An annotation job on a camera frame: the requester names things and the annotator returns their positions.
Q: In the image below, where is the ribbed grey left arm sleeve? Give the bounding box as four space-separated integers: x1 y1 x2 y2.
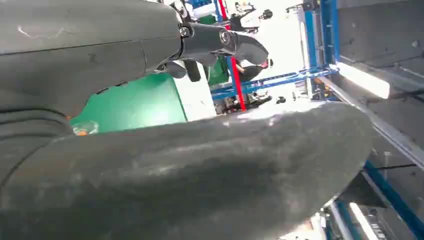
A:
0 107 74 190

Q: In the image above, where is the white panel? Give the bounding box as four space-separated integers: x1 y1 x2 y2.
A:
172 62 218 122

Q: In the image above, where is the red pole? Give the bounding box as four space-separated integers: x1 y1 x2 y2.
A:
217 0 248 112

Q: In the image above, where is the blue frame crossbeam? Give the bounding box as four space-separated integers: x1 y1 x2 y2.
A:
210 66 339 101

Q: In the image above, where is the blue frame beam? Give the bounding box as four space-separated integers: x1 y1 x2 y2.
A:
362 160 424 240

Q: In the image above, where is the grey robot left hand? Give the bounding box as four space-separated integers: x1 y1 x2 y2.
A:
0 0 375 240

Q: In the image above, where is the silver ceiling rail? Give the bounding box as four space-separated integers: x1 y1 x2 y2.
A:
317 75 424 170

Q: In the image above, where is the white and black device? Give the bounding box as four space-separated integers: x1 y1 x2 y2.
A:
229 1 274 34

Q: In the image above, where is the blue frame upright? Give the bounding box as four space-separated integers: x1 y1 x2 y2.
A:
304 0 341 71

